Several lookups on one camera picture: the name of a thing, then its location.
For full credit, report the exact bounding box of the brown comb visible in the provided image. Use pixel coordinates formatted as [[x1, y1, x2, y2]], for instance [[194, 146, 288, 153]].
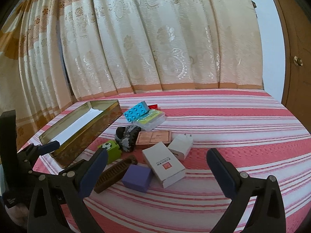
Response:
[[94, 155, 138, 194]]

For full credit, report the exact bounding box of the green soccer ball brick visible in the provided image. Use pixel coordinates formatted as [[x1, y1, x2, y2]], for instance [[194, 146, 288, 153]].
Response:
[[98, 140, 121, 165]]

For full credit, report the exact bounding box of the purple cube block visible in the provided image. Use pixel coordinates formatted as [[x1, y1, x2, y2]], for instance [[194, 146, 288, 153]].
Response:
[[121, 165, 153, 193]]

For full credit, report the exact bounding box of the copper metal card case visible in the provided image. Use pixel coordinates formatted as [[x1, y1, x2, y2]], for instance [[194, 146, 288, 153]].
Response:
[[135, 130, 172, 149]]

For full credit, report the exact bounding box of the white cardboard box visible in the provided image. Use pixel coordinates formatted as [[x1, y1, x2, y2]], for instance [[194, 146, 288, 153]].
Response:
[[142, 142, 186, 188]]

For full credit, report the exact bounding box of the blue toy brick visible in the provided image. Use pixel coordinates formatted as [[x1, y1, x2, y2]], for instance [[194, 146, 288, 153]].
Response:
[[123, 101, 150, 123]]

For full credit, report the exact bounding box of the floss pick plastic box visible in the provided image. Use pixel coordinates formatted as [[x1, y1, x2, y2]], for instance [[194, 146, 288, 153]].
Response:
[[133, 110, 166, 131]]

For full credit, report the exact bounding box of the white USB charger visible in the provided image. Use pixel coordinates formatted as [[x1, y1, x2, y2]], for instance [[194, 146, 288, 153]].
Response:
[[168, 134, 193, 160]]

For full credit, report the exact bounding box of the red toy brick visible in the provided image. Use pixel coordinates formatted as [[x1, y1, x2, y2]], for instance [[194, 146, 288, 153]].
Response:
[[148, 104, 158, 110]]

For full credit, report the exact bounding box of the person's left hand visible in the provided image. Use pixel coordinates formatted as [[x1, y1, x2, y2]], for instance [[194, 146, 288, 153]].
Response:
[[5, 203, 29, 229]]

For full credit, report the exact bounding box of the gold rectangular tin box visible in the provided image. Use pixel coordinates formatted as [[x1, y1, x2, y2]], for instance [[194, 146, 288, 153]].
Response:
[[39, 100, 122, 169]]

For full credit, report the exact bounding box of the pink striped table cloth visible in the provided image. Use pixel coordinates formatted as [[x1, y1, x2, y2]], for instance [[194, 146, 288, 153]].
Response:
[[22, 88, 311, 233]]

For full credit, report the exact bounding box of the cream floral curtain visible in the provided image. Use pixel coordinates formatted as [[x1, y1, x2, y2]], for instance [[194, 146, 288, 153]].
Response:
[[1, 0, 263, 147]]

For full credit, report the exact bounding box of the brass door knob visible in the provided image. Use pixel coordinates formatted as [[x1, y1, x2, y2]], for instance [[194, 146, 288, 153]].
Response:
[[293, 56, 303, 67]]

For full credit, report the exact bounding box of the brown wooden door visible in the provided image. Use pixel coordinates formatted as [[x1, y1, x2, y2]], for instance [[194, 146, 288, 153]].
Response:
[[273, 0, 310, 131]]

